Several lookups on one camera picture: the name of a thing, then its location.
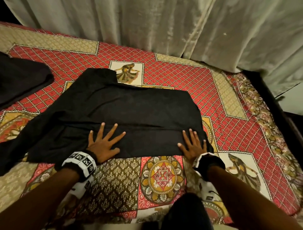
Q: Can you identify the white marker-patterned wrist camera band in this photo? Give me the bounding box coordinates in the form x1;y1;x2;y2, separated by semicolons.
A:
55;151;97;200

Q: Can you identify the folded black cloth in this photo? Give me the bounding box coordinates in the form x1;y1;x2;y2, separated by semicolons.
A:
0;52;55;111

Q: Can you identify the person's left hand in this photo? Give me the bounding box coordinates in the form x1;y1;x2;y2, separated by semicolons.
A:
86;122;126;164

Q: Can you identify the white curtain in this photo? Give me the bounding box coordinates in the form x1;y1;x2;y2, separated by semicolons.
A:
3;0;303;96

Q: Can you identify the person's left forearm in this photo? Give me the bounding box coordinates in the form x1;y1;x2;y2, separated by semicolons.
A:
0;166;80;230

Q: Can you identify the red patterned bedsheet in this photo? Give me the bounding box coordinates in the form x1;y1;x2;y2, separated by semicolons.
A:
0;21;303;225

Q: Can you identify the person's right forearm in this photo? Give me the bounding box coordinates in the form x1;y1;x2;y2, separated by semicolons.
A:
207;165;303;230

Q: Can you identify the large black garment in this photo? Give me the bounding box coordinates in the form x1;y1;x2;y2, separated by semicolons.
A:
0;68;214;176

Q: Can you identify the dark wooden bed frame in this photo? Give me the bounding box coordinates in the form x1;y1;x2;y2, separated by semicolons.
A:
243;70;303;166

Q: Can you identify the person's dark-clothed leg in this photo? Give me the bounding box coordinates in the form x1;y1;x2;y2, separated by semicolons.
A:
142;193;214;230

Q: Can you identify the person's right hand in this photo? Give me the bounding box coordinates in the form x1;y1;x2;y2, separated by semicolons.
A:
178;129;207;164

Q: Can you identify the black and white wrist camera band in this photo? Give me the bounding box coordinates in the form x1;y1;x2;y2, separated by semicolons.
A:
192;152;226;182

